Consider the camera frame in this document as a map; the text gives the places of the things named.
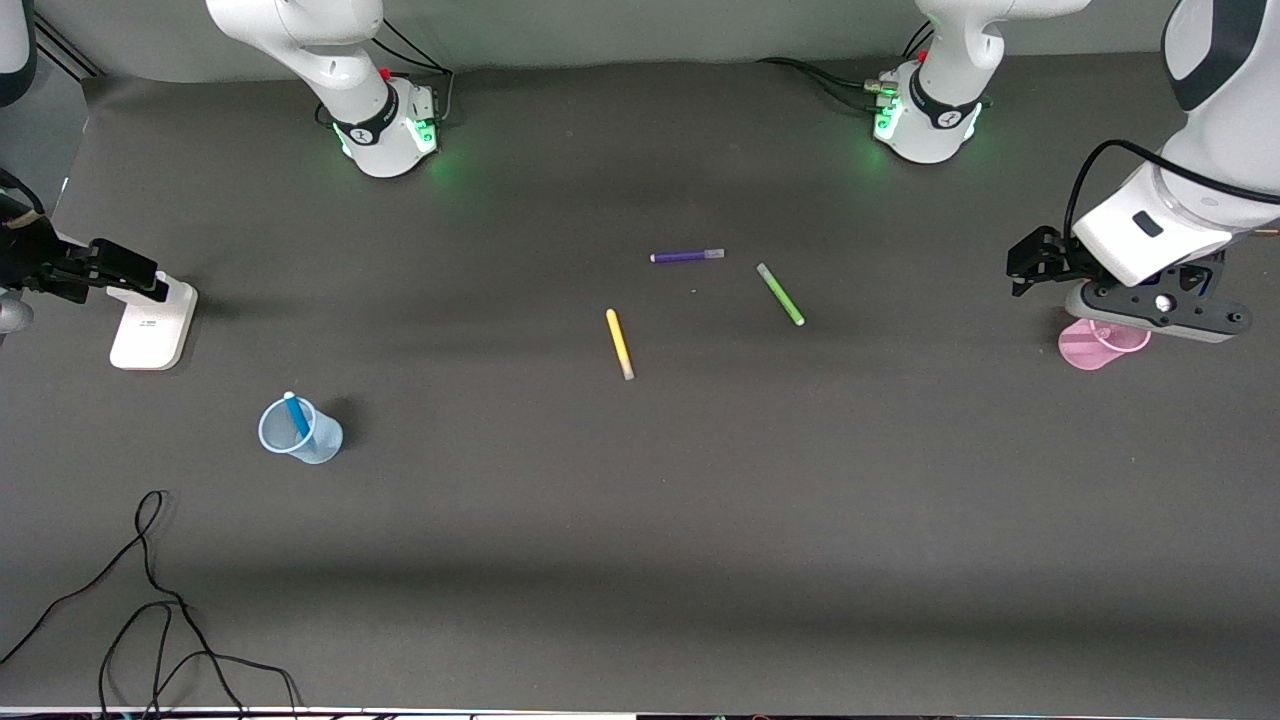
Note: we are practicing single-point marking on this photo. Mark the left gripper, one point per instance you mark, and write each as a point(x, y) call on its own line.
point(1058, 259)

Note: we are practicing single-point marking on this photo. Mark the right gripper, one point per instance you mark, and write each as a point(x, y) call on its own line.
point(30, 254)

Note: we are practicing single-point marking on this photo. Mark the blue marker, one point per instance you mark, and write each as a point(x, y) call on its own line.
point(297, 415)

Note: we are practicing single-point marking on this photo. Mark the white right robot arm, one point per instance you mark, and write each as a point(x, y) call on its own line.
point(385, 155)

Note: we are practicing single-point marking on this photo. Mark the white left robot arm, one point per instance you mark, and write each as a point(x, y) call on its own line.
point(935, 140)

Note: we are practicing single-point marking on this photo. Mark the white flat device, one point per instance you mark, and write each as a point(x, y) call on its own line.
point(150, 340)

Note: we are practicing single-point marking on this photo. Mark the translucent pink cup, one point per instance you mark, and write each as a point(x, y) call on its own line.
point(1080, 358)

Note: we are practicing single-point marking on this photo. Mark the translucent blue cup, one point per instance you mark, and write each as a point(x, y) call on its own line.
point(320, 445)

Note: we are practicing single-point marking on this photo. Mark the green marker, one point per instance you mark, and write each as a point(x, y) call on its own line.
point(781, 295)

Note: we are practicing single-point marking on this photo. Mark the purple marker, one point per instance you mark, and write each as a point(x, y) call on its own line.
point(685, 256)

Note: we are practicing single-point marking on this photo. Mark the yellow marker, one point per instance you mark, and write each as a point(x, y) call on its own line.
point(619, 343)

